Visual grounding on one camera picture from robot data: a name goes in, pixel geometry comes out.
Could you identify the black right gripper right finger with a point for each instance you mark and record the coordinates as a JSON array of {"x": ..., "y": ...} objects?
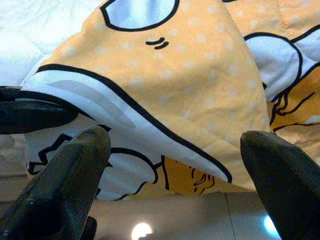
[{"x": 287, "y": 185}]

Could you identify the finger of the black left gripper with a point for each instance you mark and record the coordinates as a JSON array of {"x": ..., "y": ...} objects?
[{"x": 37, "y": 117}]

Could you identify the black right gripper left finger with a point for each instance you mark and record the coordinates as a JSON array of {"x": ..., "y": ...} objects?
[{"x": 65, "y": 180}]

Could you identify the yellow cartoon egg blanket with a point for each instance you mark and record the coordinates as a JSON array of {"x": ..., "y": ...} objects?
[{"x": 175, "y": 87}]

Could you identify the white quilted mattress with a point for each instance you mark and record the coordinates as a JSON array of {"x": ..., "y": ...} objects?
[{"x": 25, "y": 37}]

